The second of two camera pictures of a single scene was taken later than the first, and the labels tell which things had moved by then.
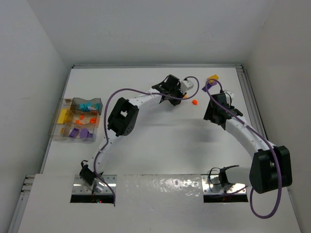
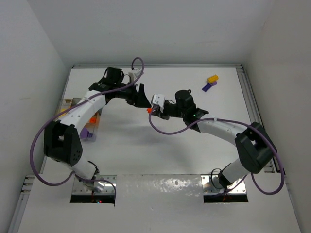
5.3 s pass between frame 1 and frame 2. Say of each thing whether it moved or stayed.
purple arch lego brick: stayed
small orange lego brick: stayed
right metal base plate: stayed
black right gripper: moved
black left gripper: moved
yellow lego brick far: stayed
